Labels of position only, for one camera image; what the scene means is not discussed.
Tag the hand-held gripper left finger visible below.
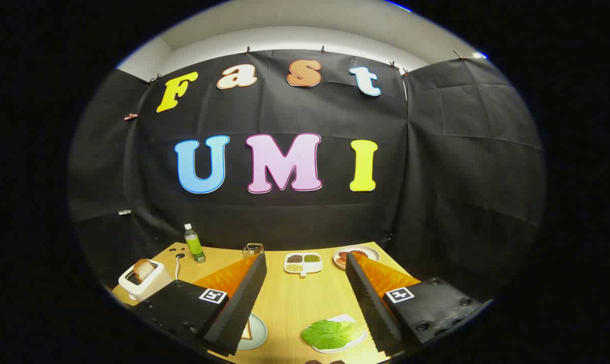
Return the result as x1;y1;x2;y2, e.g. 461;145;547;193
133;252;268;356

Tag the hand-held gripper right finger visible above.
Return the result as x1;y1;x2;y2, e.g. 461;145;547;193
344;252;488;354

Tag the black backdrop cloth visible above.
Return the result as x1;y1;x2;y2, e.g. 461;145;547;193
67;48;546;304

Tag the white square plate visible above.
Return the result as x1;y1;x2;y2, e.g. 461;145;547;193
310;313;369;353

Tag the green label drink bottle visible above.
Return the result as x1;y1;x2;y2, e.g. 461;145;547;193
184;223;206;263

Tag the white oval meat plate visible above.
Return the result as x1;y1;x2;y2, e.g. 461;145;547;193
333;245;380;270

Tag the pale green round plate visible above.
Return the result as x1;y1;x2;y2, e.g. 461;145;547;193
237;312;268;351

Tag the white divided bean dish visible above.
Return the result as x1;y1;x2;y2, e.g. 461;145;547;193
284;252;323;277

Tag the toasted bread slice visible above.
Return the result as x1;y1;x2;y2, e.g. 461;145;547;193
133;259;156;283

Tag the green lettuce leaf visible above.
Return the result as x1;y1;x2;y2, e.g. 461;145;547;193
301;318;366;349

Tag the white toaster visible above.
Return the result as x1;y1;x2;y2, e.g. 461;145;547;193
118;259;174;303

